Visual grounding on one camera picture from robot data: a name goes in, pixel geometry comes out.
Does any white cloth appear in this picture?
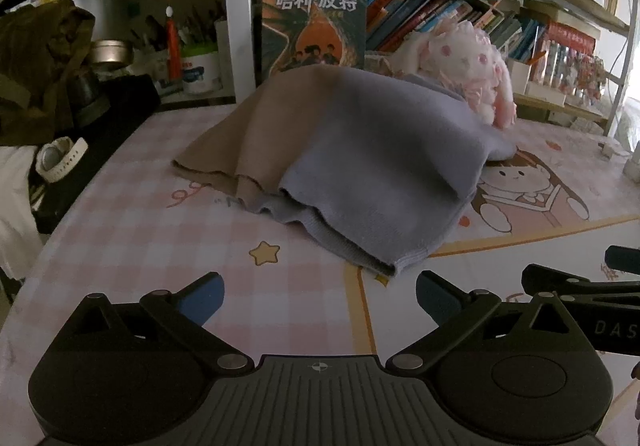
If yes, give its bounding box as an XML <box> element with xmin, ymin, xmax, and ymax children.
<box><xmin>0</xmin><ymin>143</ymin><xmax>46</xmax><ymax>279</ymax></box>

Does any white labelled tub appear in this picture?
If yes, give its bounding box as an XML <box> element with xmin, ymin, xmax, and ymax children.
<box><xmin>180</xmin><ymin>45</ymin><xmax>222</xmax><ymax>94</ymax></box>

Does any black fabric bag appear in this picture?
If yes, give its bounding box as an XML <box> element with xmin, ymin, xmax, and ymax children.
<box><xmin>30</xmin><ymin>76</ymin><xmax>161</xmax><ymax>232</ymax></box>

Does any large dark illustrated book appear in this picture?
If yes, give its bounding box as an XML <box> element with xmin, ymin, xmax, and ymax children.
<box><xmin>261</xmin><ymin>0</ymin><xmax>368</xmax><ymax>82</ymax></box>

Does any white wooden bookshelf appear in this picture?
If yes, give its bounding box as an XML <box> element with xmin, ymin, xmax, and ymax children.
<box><xmin>65</xmin><ymin>0</ymin><xmax>640</xmax><ymax>137</ymax></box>

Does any row of small colourful bottles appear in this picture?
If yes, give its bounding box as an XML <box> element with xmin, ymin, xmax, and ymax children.
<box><xmin>537</xmin><ymin>23</ymin><xmax>608</xmax><ymax>102</ymax></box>

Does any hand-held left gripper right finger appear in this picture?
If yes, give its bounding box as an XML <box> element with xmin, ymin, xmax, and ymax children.
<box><xmin>387</xmin><ymin>270</ymin><xmax>583</xmax><ymax>373</ymax></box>

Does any beige and lavender knit sweater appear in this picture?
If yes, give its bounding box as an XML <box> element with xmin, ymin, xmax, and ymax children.
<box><xmin>172</xmin><ymin>65</ymin><xmax>516</xmax><ymax>277</ymax></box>

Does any row of colourful books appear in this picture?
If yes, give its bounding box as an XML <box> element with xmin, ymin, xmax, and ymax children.
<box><xmin>366</xmin><ymin>0</ymin><xmax>546</xmax><ymax>64</ymax></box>

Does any olive green bag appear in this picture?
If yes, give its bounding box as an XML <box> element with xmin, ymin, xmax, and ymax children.
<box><xmin>0</xmin><ymin>0</ymin><xmax>96</xmax><ymax>147</ymax></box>

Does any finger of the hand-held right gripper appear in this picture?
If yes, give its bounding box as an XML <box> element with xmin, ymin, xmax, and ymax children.
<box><xmin>521</xmin><ymin>264</ymin><xmax>640</xmax><ymax>299</ymax></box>
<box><xmin>605</xmin><ymin>246</ymin><xmax>640</xmax><ymax>274</ymax></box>

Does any white wristwatch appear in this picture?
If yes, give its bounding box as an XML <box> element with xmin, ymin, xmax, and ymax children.
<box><xmin>36</xmin><ymin>137</ymin><xmax>90</xmax><ymax>184</ymax></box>

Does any white power adapter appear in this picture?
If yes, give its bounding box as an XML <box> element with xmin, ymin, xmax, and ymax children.
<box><xmin>600</xmin><ymin>136</ymin><xmax>638</xmax><ymax>159</ymax></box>

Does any pink white plush bunny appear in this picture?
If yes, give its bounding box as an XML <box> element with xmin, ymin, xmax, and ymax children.
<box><xmin>395</xmin><ymin>20</ymin><xmax>517</xmax><ymax>129</ymax></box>

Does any bundle of pens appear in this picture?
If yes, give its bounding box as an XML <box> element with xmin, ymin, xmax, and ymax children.
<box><xmin>127</xmin><ymin>1</ymin><xmax>226</xmax><ymax>52</ymax></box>

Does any red tassel ornament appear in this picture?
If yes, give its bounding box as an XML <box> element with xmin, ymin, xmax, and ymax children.
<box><xmin>165</xmin><ymin>6</ymin><xmax>183</xmax><ymax>81</ymax></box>

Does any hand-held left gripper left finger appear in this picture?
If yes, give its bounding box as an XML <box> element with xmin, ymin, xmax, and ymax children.
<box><xmin>65</xmin><ymin>272</ymin><xmax>251</xmax><ymax>375</ymax></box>

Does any round metal tin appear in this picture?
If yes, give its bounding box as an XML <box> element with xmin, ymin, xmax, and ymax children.
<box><xmin>90</xmin><ymin>40</ymin><xmax>133</xmax><ymax>67</ymax></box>

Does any small white storage box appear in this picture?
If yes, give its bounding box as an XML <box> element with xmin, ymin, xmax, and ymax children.
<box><xmin>507</xmin><ymin>58</ymin><xmax>532</xmax><ymax>94</ymax></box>

